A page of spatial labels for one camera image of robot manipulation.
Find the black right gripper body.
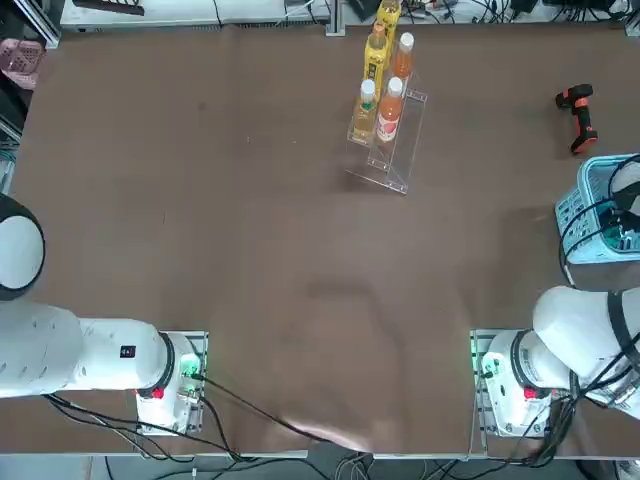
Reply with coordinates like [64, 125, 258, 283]
[602, 197, 640, 240]

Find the teal potato chips packet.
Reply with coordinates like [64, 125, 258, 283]
[602, 222, 640, 251]

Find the black orange barcode scanner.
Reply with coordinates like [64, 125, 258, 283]
[553, 83, 600, 156]

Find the light blue plastic basket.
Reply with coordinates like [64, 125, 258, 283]
[553, 154, 640, 266]

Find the clear acrylic stepped shelf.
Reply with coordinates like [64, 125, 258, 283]
[342, 85, 430, 196]

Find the pink plastic basket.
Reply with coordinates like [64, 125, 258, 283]
[0, 38, 50, 92]

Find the orange juice bottle white cap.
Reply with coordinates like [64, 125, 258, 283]
[389, 31, 418, 84]
[375, 75, 406, 145]

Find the pale tea bottle white cap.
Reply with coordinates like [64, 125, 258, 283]
[350, 78, 378, 141]

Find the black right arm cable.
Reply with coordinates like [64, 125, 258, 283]
[557, 155, 640, 289]

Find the aluminium frame post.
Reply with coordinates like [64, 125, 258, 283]
[324, 0, 348, 37]

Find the black left base cable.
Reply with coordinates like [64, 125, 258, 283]
[197, 372, 374, 457]

